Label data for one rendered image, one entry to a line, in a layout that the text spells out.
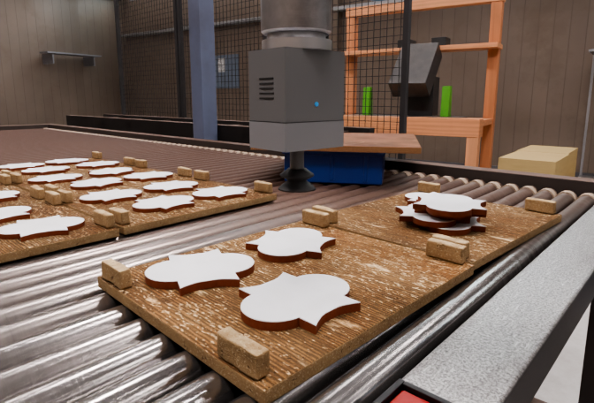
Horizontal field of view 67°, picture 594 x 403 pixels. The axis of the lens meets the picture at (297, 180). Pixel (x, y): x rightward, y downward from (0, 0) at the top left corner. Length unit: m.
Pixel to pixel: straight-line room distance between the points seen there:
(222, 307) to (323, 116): 0.25
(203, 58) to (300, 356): 2.23
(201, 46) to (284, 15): 2.11
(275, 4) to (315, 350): 0.34
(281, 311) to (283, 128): 0.20
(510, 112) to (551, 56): 0.94
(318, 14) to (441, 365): 0.37
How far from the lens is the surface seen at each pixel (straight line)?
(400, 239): 0.80
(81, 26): 12.65
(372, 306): 0.56
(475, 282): 0.70
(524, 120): 7.64
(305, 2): 0.47
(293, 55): 0.46
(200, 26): 2.59
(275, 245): 0.72
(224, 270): 0.63
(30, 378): 0.54
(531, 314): 0.65
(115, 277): 0.64
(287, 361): 0.45
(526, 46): 7.68
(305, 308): 0.52
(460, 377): 0.49
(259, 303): 0.53
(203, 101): 2.56
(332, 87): 0.49
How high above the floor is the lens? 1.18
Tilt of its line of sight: 10 degrees down
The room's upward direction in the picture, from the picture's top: straight up
